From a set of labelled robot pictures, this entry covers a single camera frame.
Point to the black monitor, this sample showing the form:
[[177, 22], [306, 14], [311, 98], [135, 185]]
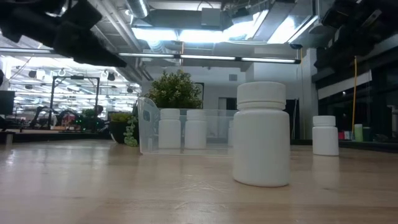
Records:
[[6, 102]]

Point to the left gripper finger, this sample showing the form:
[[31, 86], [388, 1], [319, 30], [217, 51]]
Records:
[[93, 53], [122, 63]]

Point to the overhead LED light bar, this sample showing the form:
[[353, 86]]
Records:
[[205, 57]]

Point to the black frame stand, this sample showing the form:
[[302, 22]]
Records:
[[77, 77]]

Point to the white pill bottle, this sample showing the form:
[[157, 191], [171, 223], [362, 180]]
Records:
[[169, 129], [195, 129], [325, 137], [261, 140]]

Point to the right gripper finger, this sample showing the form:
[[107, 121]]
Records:
[[326, 60]]

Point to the clear plastic basket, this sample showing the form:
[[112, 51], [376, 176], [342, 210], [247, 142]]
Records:
[[149, 124]]

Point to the red box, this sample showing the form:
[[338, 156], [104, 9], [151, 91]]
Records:
[[341, 135]]

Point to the white-flowered potted plant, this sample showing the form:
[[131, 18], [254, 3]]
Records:
[[174, 90]]

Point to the black aluminium table frame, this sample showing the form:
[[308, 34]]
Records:
[[357, 145]]

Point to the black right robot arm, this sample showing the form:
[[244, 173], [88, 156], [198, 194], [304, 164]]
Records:
[[390, 15]]

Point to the person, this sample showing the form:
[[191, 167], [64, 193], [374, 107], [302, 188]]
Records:
[[99, 109]]

